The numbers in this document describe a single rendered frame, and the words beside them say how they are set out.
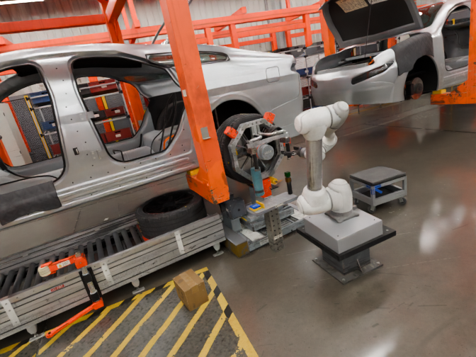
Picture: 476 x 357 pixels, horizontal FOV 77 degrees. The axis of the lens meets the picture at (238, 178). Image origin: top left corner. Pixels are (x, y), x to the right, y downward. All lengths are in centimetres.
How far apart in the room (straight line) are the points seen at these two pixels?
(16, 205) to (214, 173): 156
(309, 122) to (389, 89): 324
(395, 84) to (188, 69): 332
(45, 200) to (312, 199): 210
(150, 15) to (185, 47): 1010
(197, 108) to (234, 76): 85
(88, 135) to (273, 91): 188
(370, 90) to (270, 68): 199
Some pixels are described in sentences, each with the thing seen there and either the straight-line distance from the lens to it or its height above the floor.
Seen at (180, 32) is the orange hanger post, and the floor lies 189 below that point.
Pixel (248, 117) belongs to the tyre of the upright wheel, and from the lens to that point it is 276.
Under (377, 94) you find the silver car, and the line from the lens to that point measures 496.
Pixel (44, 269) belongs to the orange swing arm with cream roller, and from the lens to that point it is 262.
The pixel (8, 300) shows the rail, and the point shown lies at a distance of 272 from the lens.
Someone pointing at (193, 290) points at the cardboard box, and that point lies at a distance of 230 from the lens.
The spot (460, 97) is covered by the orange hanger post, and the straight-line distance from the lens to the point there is 566.
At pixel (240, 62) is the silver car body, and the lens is 324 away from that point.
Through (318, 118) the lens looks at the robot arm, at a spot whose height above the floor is 119.
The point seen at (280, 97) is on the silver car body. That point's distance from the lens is 345.
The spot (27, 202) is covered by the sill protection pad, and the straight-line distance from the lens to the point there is 291.
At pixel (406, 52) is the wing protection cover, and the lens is 508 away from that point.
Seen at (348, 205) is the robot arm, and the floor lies 52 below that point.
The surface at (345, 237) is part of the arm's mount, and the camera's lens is 211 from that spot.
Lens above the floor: 149
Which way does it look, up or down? 18 degrees down
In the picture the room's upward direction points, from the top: 12 degrees counter-clockwise
